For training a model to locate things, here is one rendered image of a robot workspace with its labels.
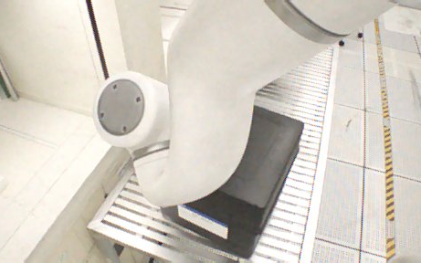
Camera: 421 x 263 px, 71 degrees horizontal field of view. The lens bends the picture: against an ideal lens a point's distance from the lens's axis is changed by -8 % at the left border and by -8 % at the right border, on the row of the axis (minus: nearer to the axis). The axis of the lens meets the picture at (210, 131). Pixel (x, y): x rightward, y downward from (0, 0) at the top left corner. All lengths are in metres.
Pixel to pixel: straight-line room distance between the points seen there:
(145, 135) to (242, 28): 0.18
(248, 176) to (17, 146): 0.72
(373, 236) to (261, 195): 1.34
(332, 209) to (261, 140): 1.24
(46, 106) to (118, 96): 0.86
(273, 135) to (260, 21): 0.59
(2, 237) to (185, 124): 0.70
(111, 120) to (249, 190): 0.38
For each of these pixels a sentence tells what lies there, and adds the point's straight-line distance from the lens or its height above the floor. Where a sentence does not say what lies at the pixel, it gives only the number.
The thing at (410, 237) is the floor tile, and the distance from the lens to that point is 2.03.
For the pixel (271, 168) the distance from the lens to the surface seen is 0.69.
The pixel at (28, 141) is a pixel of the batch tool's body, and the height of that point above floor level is 0.87.
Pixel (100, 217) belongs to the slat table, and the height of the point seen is 0.76.
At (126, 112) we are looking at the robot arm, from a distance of 0.34.
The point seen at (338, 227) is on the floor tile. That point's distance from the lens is 1.88.
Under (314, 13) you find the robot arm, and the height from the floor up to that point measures 1.48.
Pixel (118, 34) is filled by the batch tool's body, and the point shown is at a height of 1.19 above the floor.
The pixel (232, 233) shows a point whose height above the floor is 0.86.
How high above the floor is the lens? 1.54
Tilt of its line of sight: 44 degrees down
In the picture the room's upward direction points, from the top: straight up
